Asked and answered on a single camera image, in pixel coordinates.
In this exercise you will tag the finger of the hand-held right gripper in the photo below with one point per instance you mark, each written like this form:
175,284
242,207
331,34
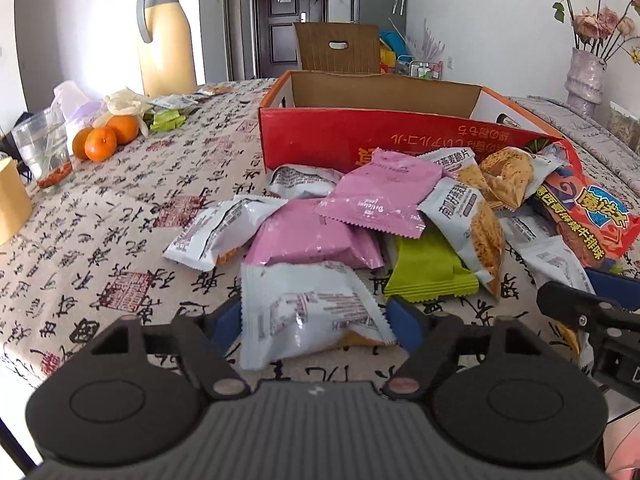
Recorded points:
612,280
565,302

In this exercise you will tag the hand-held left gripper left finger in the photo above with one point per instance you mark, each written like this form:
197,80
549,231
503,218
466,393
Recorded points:
229,322

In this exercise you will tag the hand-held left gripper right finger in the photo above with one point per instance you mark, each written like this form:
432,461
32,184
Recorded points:
402,322

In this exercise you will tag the white snack packet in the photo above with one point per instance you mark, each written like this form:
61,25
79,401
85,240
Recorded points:
300,180
310,310
555,265
525,227

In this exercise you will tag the white packet with cracker picture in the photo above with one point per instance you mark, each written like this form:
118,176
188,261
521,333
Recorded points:
470,230
220,230
450,156

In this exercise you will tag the red cardboard box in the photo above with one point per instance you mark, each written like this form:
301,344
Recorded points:
320,135

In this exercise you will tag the green snack packet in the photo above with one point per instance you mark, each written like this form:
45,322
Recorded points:
425,270

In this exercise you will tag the orange chip bag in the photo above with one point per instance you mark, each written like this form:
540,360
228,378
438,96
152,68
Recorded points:
590,210

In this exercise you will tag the pink snack packet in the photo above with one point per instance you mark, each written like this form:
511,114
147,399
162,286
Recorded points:
385,190
310,240

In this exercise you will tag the tan cracker snack packet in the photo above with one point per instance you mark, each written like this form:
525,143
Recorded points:
505,175

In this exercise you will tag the grey patterned cloth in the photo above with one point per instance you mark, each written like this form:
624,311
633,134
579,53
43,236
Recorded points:
555,115

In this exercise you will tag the pale pink vase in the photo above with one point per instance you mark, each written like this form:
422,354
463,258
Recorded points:
585,85

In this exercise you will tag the small green packets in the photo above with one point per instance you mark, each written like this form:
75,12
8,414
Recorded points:
167,120

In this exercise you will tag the orange fruit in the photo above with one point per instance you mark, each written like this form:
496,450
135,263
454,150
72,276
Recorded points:
78,142
123,128
100,144

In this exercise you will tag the cream crumpled wrapper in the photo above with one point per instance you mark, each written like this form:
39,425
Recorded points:
125,102

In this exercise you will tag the brown paper box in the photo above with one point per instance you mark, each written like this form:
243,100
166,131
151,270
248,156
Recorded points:
10,200

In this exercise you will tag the metal rack with bottles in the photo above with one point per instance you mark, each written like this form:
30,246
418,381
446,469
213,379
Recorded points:
420,69

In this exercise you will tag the clear glass cup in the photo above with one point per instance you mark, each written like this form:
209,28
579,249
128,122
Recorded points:
40,150

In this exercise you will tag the dried pink roses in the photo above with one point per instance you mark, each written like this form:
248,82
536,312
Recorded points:
597,20

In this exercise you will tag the yellow bag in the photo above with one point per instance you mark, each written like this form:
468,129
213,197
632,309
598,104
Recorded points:
387,59

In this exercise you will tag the purple plastic bag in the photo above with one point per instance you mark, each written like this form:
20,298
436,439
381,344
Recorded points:
75,105

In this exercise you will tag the wooden chair back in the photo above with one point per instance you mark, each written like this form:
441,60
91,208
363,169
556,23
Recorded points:
320,57

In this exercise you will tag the yellow thermos jug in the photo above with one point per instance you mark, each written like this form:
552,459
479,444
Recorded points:
165,50

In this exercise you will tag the white dried grass bunch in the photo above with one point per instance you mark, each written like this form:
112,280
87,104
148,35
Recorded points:
430,42

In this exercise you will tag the blue plastic item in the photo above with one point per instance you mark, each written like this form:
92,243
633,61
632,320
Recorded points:
395,40

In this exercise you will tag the dark brown door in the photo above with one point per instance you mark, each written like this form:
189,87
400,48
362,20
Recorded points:
287,25

